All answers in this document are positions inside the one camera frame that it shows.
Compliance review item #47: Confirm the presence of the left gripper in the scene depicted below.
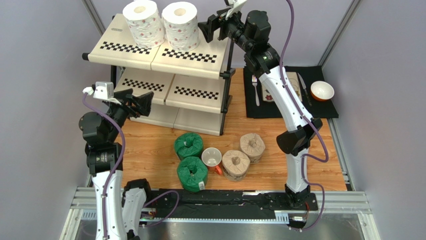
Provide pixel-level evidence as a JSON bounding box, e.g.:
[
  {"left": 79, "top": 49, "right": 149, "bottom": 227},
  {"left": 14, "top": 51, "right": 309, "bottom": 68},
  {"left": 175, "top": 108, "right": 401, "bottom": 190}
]
[{"left": 103, "top": 89, "right": 153, "bottom": 142}]

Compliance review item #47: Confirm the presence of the floral white paper towel roll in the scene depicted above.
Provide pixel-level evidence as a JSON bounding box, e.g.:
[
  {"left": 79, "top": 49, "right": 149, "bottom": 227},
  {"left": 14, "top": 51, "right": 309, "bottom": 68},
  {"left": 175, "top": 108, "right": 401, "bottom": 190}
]
[{"left": 161, "top": 1, "right": 200, "bottom": 52}]

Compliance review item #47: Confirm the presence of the plain white paper towel roll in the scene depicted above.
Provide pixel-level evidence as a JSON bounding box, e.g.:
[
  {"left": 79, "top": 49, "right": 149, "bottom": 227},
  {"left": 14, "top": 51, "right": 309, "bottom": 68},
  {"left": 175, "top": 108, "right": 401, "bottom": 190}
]
[{"left": 122, "top": 0, "right": 165, "bottom": 49}]

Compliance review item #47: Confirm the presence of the green roll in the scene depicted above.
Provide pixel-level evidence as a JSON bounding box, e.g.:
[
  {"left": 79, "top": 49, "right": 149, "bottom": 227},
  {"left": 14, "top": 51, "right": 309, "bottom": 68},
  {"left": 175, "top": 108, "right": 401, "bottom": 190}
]
[
  {"left": 176, "top": 156, "right": 209, "bottom": 193},
  {"left": 173, "top": 132, "right": 204, "bottom": 161}
]

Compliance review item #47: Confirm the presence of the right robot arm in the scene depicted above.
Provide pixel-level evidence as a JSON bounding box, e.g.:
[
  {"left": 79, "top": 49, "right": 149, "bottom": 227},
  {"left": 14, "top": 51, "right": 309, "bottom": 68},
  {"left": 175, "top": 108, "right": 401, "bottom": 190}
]
[{"left": 197, "top": 8, "right": 323, "bottom": 209}]

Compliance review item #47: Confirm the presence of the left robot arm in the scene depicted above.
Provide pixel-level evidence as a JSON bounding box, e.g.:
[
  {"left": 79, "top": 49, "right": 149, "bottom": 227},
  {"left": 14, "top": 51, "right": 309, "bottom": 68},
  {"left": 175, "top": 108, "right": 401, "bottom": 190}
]
[{"left": 78, "top": 88, "right": 154, "bottom": 240}]

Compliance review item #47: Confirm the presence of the cream three-tier shelf rack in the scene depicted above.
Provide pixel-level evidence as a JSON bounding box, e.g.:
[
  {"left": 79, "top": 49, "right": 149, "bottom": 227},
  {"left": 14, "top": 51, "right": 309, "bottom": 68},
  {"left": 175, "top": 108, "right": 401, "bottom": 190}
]
[{"left": 82, "top": 14, "right": 235, "bottom": 136}]

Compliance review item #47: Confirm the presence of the silver fork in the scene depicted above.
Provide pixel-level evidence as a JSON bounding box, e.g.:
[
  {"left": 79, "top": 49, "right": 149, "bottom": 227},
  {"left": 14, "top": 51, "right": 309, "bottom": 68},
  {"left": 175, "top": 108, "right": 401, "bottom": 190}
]
[{"left": 251, "top": 75, "right": 260, "bottom": 107}]

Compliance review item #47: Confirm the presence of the green wrapped roll front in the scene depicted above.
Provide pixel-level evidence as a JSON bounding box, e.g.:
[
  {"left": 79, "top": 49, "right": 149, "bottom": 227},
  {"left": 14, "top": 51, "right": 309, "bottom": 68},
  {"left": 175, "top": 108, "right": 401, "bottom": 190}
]
[{"left": 176, "top": 156, "right": 209, "bottom": 193}]

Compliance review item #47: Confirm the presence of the orange white mug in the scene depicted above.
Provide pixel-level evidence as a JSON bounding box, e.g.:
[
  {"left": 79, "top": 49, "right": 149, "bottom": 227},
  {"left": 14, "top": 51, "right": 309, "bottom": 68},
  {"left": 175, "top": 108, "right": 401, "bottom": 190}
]
[{"left": 201, "top": 147, "right": 223, "bottom": 175}]

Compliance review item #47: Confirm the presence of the floral square plate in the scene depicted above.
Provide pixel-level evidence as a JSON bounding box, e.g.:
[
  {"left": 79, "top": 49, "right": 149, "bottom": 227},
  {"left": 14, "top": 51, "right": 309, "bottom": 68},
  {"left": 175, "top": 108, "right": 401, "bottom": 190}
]
[{"left": 261, "top": 72, "right": 303, "bottom": 102}]

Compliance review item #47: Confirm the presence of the black placemat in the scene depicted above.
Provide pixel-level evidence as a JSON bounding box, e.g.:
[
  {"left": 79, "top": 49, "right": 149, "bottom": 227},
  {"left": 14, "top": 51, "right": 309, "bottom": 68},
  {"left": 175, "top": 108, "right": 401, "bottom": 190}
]
[{"left": 243, "top": 65, "right": 339, "bottom": 119}]

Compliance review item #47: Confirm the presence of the brown wrapped roll front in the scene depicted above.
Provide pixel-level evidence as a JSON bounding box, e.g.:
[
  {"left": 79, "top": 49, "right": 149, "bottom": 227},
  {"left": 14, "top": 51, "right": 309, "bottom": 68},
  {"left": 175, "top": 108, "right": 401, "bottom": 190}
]
[{"left": 221, "top": 150, "right": 251, "bottom": 182}]

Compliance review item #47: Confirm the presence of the brown wrapped roll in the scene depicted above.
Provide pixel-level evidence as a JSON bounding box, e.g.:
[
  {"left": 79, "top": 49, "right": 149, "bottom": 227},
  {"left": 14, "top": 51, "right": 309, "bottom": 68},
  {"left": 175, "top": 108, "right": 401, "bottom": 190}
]
[
  {"left": 239, "top": 133, "right": 266, "bottom": 164},
  {"left": 221, "top": 150, "right": 251, "bottom": 182}
]

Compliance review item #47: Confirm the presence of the brown wrapped roll rear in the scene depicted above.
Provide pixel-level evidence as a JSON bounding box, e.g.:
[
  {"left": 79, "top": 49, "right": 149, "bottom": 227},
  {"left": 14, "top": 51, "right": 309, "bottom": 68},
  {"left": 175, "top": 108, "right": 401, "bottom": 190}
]
[{"left": 239, "top": 133, "right": 266, "bottom": 164}]

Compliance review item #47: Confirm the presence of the orange white bowl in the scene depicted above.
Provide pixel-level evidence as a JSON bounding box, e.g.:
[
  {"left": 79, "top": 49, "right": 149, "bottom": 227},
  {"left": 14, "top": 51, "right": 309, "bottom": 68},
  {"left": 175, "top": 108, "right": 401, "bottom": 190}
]
[{"left": 310, "top": 81, "right": 335, "bottom": 102}]

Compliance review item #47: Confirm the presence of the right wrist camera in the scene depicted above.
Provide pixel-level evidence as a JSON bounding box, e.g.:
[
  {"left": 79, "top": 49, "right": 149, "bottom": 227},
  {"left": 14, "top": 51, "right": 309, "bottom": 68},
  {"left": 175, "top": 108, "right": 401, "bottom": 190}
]
[{"left": 224, "top": 0, "right": 247, "bottom": 20}]

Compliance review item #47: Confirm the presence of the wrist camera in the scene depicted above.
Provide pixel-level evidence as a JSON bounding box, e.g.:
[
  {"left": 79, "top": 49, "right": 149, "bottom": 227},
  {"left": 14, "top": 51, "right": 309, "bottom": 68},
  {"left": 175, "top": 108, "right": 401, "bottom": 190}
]
[
  {"left": 82, "top": 81, "right": 114, "bottom": 101},
  {"left": 224, "top": 0, "right": 247, "bottom": 20}
]

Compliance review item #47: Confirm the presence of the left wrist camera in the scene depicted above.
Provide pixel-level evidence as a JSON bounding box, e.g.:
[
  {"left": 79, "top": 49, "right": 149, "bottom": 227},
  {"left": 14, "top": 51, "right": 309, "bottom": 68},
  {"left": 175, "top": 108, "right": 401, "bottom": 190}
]
[{"left": 82, "top": 81, "right": 114, "bottom": 101}]

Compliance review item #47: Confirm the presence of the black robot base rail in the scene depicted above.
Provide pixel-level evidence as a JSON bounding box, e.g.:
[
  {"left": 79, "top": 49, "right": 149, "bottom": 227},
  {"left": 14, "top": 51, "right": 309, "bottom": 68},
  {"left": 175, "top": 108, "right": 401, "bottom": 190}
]
[{"left": 147, "top": 189, "right": 320, "bottom": 220}]

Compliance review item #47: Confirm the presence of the black handled knife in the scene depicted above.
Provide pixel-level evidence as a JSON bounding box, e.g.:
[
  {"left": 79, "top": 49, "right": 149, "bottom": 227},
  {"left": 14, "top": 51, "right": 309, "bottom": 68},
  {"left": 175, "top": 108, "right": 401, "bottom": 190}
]
[{"left": 297, "top": 72, "right": 313, "bottom": 107}]

